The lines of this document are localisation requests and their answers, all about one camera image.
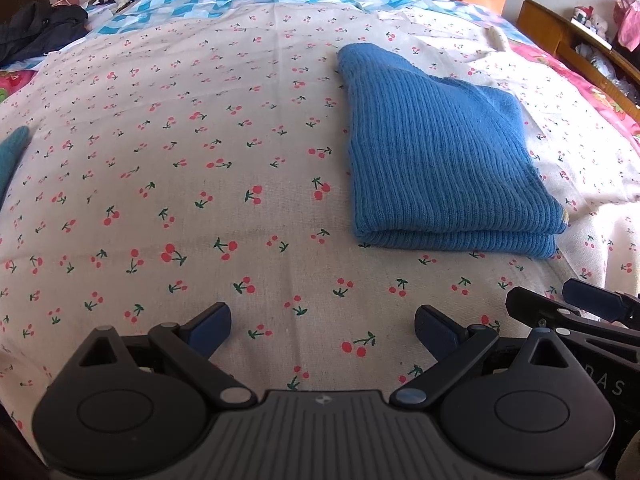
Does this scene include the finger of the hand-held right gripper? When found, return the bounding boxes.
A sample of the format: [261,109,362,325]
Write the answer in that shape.
[505,287,640,349]
[562,278,640,330]

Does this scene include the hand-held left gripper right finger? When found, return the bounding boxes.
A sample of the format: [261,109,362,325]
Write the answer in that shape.
[389,304,581,409]

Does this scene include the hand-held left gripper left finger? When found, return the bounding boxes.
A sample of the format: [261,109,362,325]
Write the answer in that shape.
[75,302,257,409]

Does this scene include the blue knit sweater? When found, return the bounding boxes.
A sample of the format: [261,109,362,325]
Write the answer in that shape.
[336,42,569,261]

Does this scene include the cherry print bed sheet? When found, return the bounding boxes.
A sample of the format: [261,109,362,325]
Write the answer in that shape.
[0,0,640,461]

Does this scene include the pink printed blanket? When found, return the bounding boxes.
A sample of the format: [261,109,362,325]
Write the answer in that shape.
[0,39,640,162]

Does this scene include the teal cloth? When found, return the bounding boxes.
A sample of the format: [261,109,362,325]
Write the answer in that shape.
[0,126,32,207]

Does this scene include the small white fabric item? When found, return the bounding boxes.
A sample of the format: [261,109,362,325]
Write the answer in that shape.
[487,25,509,54]

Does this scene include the pink bag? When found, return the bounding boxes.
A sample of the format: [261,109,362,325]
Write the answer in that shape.
[613,0,640,54]

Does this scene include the wooden headboard shelf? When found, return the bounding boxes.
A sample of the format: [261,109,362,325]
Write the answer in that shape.
[515,0,640,112]

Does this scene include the small stuffed toys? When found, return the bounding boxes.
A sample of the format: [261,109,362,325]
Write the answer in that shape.
[572,4,610,37]

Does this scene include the dark navy jacket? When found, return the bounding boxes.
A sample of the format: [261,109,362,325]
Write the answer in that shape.
[0,0,91,69]

